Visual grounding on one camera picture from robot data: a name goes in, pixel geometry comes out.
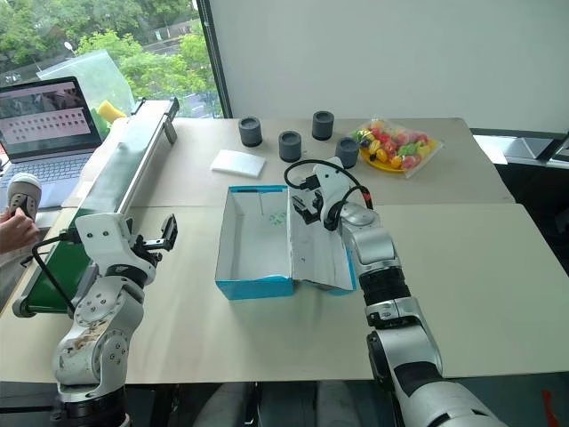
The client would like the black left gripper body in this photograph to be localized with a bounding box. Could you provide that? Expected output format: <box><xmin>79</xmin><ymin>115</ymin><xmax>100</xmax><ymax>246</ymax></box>
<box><xmin>128</xmin><ymin>233</ymin><xmax>170</xmax><ymax>270</ymax></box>

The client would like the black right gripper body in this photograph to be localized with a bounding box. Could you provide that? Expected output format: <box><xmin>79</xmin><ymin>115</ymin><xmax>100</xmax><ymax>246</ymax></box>
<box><xmin>309</xmin><ymin>189</ymin><xmax>328</xmax><ymax>225</ymax></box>

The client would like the blue shoe box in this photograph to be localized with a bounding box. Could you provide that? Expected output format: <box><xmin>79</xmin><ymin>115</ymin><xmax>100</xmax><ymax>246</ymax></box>
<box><xmin>213</xmin><ymin>183</ymin><xmax>358</xmax><ymax>302</ymax></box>

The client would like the green conveyor belt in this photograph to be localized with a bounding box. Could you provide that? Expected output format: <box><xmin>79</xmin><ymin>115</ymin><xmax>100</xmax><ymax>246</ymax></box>
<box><xmin>12</xmin><ymin>96</ymin><xmax>180</xmax><ymax>318</ymax></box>

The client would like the person's bare hand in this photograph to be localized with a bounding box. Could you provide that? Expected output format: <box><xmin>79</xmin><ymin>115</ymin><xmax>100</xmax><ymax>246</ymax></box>
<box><xmin>0</xmin><ymin>207</ymin><xmax>41</xmax><ymax>256</ymax></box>

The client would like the dark grey cylinder cup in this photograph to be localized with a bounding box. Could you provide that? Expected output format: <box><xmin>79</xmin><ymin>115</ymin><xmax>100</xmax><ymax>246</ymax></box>
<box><xmin>277</xmin><ymin>130</ymin><xmax>303</xmax><ymax>163</ymax></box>
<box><xmin>334</xmin><ymin>136</ymin><xmax>360</xmax><ymax>170</ymax></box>
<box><xmin>311</xmin><ymin>110</ymin><xmax>335</xmax><ymax>141</ymax></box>
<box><xmin>237</xmin><ymin>116</ymin><xmax>264</xmax><ymax>149</ymax></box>

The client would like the white foam pad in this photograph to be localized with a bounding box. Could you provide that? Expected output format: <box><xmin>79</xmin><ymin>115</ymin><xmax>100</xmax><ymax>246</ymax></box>
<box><xmin>209</xmin><ymin>149</ymin><xmax>268</xmax><ymax>179</ymax></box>

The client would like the clear bag of toy fruits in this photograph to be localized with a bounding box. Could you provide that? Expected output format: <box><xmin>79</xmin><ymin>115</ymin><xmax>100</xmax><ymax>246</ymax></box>
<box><xmin>349</xmin><ymin>117</ymin><xmax>446</xmax><ymax>180</ymax></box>

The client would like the green toy item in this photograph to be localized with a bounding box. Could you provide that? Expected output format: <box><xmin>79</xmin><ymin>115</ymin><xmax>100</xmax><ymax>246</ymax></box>
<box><xmin>90</xmin><ymin>109</ymin><xmax>111</xmax><ymax>140</ymax></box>

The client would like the yellow sponge block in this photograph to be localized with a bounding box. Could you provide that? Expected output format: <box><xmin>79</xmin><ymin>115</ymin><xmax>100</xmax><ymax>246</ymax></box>
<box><xmin>97</xmin><ymin>100</ymin><xmax>128</xmax><ymax>124</ymax></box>

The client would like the grey laptop computer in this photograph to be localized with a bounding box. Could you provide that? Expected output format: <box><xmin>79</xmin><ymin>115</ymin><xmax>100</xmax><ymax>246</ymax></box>
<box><xmin>0</xmin><ymin>76</ymin><xmax>105</xmax><ymax>211</ymax></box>

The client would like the clear plastic sheet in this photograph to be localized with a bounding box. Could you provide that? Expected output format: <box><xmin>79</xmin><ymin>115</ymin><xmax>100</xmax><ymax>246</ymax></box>
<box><xmin>36</xmin><ymin>48</ymin><xmax>135</xmax><ymax>117</ymax></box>

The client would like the grey metal side shelf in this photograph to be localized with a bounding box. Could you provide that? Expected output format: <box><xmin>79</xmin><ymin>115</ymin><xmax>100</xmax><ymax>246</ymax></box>
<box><xmin>469</xmin><ymin>127</ymin><xmax>569</xmax><ymax>170</ymax></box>

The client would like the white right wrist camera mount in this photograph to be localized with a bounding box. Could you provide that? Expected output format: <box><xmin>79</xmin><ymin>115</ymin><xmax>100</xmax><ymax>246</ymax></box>
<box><xmin>310</xmin><ymin>161</ymin><xmax>357</xmax><ymax>223</ymax></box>

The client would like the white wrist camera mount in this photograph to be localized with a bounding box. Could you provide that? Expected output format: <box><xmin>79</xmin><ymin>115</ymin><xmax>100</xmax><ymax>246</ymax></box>
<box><xmin>74</xmin><ymin>213</ymin><xmax>135</xmax><ymax>270</ymax></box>
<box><xmin>310</xmin><ymin>161</ymin><xmax>357</xmax><ymax>223</ymax></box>

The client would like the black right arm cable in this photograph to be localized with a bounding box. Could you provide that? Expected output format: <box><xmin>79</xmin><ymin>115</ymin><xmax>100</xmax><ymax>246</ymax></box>
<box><xmin>284</xmin><ymin>158</ymin><xmax>375</xmax><ymax>231</ymax></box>

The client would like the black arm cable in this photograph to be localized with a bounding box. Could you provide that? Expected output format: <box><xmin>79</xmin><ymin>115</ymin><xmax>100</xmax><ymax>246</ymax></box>
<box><xmin>31</xmin><ymin>228</ymin><xmax>82</xmax><ymax>318</ymax></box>
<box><xmin>284</xmin><ymin>158</ymin><xmax>375</xmax><ymax>231</ymax></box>

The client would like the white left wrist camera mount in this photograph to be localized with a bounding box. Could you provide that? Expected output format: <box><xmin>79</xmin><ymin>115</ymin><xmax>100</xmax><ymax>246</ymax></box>
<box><xmin>74</xmin><ymin>213</ymin><xmax>135</xmax><ymax>270</ymax></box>

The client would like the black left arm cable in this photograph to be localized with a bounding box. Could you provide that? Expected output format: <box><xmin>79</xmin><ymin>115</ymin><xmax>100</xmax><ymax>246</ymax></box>
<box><xmin>31</xmin><ymin>228</ymin><xmax>82</xmax><ymax>318</ymax></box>

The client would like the black window frame post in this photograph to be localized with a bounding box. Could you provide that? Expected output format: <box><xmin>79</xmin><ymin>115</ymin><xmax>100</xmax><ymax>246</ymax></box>
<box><xmin>195</xmin><ymin>0</ymin><xmax>233</xmax><ymax>119</ymax></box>

